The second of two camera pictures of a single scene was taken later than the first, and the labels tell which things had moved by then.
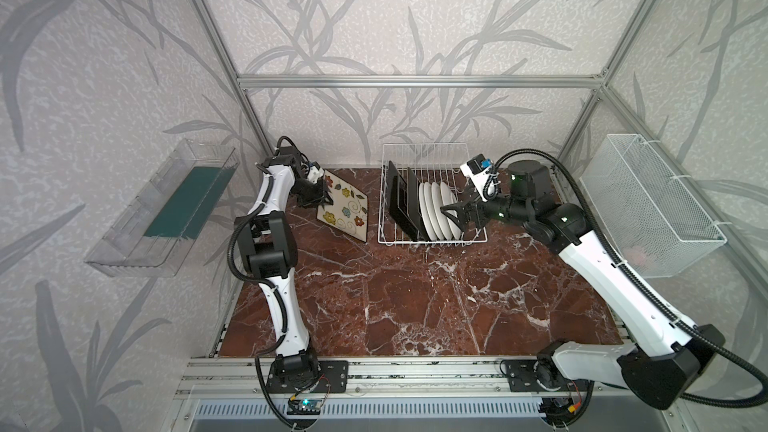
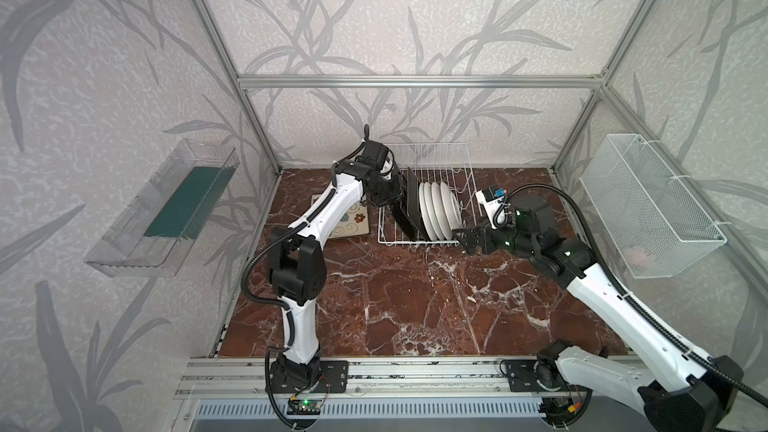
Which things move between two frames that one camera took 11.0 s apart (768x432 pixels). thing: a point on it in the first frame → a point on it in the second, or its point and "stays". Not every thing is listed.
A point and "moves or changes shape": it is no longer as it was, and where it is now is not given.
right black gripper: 474,209 → 483,239
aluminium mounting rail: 250,376 stays
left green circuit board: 303,406 stays
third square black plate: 413,204 stays
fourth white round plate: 448,200 stays
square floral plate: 349,209 moves or changes shape
